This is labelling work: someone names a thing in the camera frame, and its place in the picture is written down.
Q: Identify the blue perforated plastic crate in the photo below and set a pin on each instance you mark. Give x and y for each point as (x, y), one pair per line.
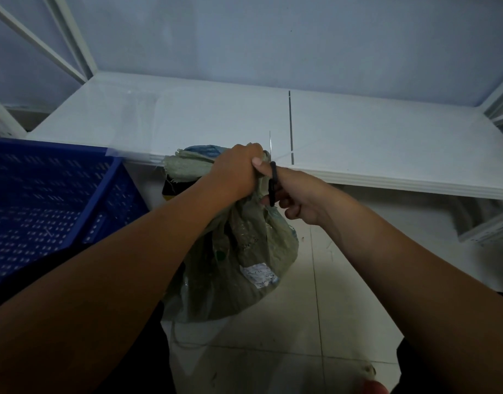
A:
(50, 201)

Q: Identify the person's left fingers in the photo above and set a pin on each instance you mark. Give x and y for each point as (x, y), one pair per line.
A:
(251, 150)

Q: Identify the white paper label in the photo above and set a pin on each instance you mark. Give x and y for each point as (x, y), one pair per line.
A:
(259, 275)

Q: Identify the person's left hand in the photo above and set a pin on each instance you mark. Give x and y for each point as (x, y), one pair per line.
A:
(235, 172)

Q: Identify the person's foot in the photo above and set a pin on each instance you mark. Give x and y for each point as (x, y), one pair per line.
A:
(374, 385)

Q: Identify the green woven plastic sack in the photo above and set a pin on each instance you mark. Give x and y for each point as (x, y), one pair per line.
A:
(243, 242)

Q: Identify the person's left forearm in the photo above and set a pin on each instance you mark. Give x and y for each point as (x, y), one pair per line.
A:
(112, 283)

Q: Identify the white metal shelving rack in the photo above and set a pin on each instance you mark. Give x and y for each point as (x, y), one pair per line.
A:
(73, 36)

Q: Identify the person's right thumb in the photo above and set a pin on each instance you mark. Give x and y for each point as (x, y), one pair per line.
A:
(264, 166)

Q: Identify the person's right forearm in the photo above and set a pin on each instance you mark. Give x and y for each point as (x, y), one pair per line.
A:
(419, 291)

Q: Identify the person's right hand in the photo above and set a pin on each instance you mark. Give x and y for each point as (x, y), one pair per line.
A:
(307, 196)

